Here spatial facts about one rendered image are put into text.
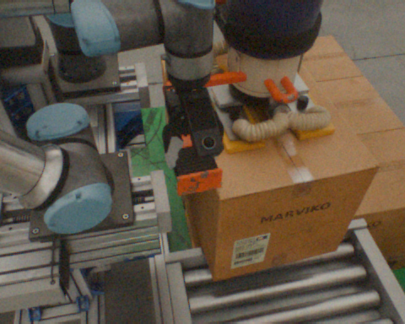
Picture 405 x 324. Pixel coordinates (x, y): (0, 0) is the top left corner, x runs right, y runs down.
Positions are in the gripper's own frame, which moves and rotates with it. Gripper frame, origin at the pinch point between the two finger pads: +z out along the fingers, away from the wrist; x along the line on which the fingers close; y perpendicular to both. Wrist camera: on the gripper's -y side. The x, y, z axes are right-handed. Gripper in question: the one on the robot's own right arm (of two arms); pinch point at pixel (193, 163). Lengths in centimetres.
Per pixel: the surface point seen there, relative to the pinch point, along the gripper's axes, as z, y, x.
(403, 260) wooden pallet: 111, 15, -103
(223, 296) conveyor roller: 65, 1, -9
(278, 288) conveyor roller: 65, -1, -27
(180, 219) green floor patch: 120, 70, -10
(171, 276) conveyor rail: 61, 9, 6
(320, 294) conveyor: 71, -4, -41
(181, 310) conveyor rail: 61, -2, 5
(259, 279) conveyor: 71, 6, -24
